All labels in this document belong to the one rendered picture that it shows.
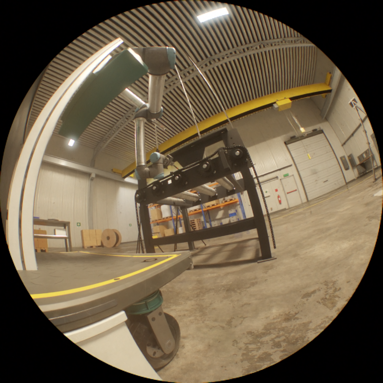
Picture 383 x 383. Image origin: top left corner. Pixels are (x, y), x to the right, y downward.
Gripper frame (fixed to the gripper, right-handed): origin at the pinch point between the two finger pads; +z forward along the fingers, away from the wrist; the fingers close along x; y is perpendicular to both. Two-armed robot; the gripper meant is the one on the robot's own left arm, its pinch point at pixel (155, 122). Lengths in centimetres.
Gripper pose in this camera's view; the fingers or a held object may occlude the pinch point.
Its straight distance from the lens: 185.9
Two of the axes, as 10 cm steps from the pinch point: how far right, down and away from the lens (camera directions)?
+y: 8.5, -3.0, -4.3
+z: 4.8, 1.5, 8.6
